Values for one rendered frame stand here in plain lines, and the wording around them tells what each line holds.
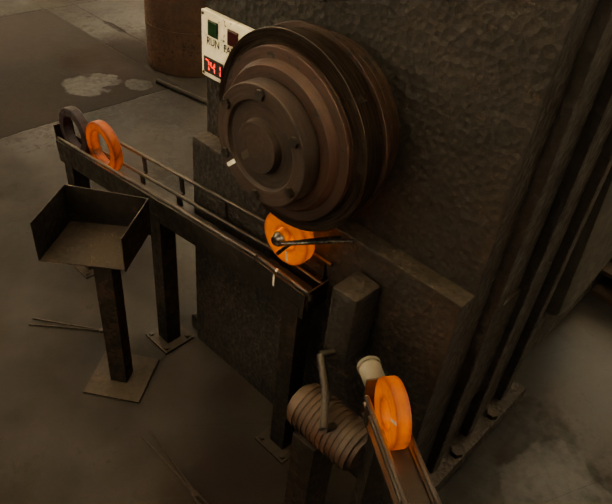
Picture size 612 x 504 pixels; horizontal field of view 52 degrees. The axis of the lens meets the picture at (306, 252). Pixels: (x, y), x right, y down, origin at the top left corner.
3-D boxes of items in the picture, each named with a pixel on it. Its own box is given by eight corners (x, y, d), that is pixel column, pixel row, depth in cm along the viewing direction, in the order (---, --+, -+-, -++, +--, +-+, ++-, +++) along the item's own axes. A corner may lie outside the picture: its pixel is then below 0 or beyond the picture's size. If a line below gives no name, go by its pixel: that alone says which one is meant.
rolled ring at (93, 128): (114, 183, 220) (122, 180, 222) (115, 142, 207) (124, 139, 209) (85, 153, 227) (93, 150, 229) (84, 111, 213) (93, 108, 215)
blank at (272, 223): (270, 199, 164) (261, 203, 162) (314, 215, 155) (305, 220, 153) (275, 249, 172) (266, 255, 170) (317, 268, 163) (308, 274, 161)
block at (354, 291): (347, 333, 172) (360, 266, 157) (369, 349, 168) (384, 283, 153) (321, 352, 166) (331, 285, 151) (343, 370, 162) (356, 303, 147)
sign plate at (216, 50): (207, 71, 177) (207, 7, 166) (270, 105, 164) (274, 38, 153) (201, 73, 176) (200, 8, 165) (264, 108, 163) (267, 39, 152)
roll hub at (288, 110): (339, 182, 129) (267, 211, 152) (282, 55, 126) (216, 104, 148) (321, 191, 126) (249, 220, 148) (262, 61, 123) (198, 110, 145)
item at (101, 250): (93, 347, 232) (63, 183, 187) (161, 360, 231) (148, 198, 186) (68, 390, 217) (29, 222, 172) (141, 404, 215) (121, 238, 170)
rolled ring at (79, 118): (79, 113, 216) (87, 111, 218) (53, 103, 228) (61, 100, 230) (90, 163, 226) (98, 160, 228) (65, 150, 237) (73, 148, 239)
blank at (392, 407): (388, 433, 143) (374, 435, 143) (387, 367, 142) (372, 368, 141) (413, 461, 128) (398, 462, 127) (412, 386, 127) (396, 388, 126)
